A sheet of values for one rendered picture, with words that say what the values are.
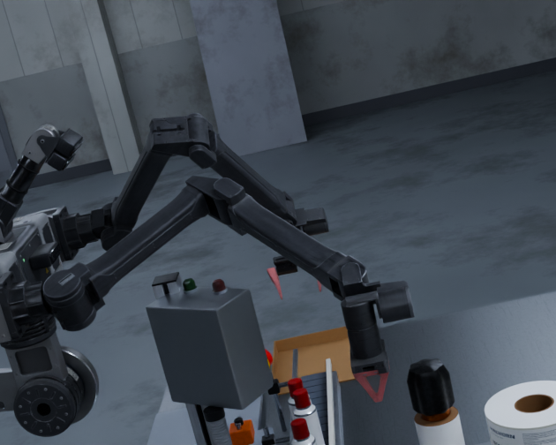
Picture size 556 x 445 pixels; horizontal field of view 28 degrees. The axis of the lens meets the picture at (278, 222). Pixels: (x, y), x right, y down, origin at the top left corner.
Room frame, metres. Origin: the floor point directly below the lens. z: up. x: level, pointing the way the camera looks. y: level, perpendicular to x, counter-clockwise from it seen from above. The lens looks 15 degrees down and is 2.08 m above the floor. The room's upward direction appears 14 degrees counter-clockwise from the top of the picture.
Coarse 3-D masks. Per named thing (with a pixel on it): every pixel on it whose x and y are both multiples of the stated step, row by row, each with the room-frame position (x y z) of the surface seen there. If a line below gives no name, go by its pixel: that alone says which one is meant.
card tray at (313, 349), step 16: (304, 336) 3.08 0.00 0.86; (320, 336) 3.08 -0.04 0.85; (336, 336) 3.07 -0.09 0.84; (288, 352) 3.07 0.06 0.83; (304, 352) 3.04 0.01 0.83; (320, 352) 3.01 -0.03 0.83; (336, 352) 2.98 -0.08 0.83; (272, 368) 2.89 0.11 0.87; (288, 368) 2.95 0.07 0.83; (304, 368) 2.92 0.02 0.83; (320, 368) 2.89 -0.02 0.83; (336, 368) 2.87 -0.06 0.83
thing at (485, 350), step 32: (448, 320) 3.03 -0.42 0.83; (480, 320) 2.97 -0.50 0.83; (512, 320) 2.91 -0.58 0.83; (544, 320) 2.86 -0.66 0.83; (416, 352) 2.85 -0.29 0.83; (448, 352) 2.80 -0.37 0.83; (480, 352) 2.75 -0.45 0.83; (512, 352) 2.70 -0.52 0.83; (544, 352) 2.66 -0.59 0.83; (352, 384) 2.75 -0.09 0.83; (480, 384) 2.56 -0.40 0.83; (512, 384) 2.52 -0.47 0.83; (288, 416) 2.65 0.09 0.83; (352, 416) 2.56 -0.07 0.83; (384, 416) 2.52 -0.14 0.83; (480, 416) 2.40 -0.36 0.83
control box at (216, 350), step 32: (160, 320) 1.84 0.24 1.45; (192, 320) 1.79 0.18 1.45; (224, 320) 1.76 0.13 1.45; (256, 320) 1.82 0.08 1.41; (160, 352) 1.85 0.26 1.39; (192, 352) 1.80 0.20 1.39; (224, 352) 1.75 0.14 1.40; (256, 352) 1.80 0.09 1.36; (192, 384) 1.81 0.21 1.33; (224, 384) 1.76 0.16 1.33; (256, 384) 1.78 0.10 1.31
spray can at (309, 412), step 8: (296, 392) 2.22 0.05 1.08; (304, 392) 2.21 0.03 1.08; (296, 400) 2.21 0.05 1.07; (304, 400) 2.20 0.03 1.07; (296, 408) 2.22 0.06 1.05; (304, 408) 2.20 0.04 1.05; (312, 408) 2.21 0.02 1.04; (296, 416) 2.20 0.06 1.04; (304, 416) 2.19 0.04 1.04; (312, 416) 2.20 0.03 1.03; (312, 424) 2.19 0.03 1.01; (312, 432) 2.19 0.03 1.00; (320, 432) 2.21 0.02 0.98; (320, 440) 2.20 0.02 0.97
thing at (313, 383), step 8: (304, 376) 2.76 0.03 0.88; (312, 376) 2.75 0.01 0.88; (320, 376) 2.74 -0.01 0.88; (304, 384) 2.71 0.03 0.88; (312, 384) 2.70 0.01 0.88; (320, 384) 2.69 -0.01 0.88; (312, 392) 2.65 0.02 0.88; (320, 392) 2.64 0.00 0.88; (312, 400) 2.60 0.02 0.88; (320, 400) 2.59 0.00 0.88; (320, 408) 2.54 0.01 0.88; (320, 416) 2.50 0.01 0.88; (320, 424) 2.46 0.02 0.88; (328, 440) 2.37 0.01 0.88
